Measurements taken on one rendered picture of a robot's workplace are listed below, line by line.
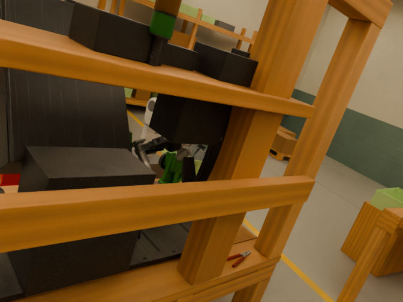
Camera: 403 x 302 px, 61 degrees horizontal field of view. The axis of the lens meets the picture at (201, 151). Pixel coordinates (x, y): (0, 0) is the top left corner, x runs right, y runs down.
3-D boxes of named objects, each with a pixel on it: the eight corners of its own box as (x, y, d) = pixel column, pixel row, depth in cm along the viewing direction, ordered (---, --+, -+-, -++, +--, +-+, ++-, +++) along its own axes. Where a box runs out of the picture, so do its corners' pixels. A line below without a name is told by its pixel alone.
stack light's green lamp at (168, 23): (143, 31, 71) (148, 8, 70) (162, 37, 75) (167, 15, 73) (156, 36, 68) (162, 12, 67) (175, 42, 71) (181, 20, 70)
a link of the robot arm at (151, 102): (159, 100, 180) (151, 130, 185) (171, 100, 188) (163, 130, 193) (147, 94, 185) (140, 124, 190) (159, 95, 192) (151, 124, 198)
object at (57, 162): (6, 253, 98) (24, 144, 88) (103, 236, 119) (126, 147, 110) (24, 298, 86) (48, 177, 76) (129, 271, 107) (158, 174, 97)
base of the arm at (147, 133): (134, 150, 196) (141, 121, 191) (147, 150, 203) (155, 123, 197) (142, 156, 190) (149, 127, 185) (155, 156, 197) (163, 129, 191)
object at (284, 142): (244, 137, 760) (251, 118, 747) (272, 142, 801) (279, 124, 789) (277, 160, 662) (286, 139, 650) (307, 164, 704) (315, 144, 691)
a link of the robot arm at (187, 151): (189, 154, 122) (202, 150, 125) (177, 126, 123) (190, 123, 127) (177, 163, 129) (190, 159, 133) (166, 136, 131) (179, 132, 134)
